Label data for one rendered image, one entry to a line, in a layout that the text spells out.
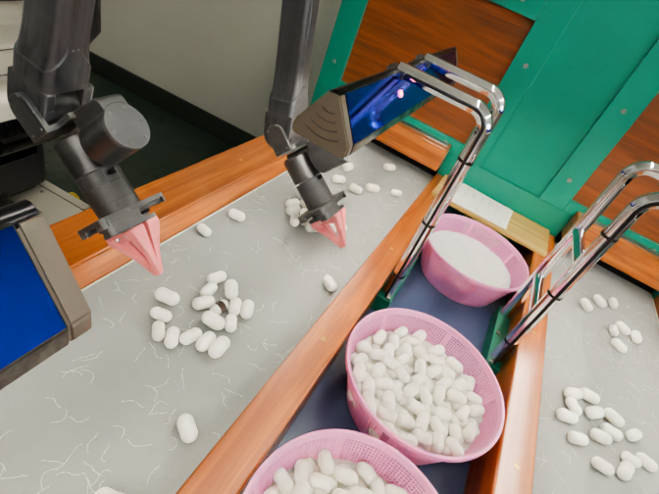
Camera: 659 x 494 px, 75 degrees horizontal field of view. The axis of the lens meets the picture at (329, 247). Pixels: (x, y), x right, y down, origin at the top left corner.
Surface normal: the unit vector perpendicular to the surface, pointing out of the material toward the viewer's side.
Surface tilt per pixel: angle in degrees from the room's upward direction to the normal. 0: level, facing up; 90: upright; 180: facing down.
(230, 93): 90
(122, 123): 41
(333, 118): 90
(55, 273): 58
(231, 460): 0
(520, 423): 0
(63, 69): 102
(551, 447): 0
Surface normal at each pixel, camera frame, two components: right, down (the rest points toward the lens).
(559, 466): 0.31, -0.74
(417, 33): -0.45, 0.44
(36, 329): 0.87, 0.04
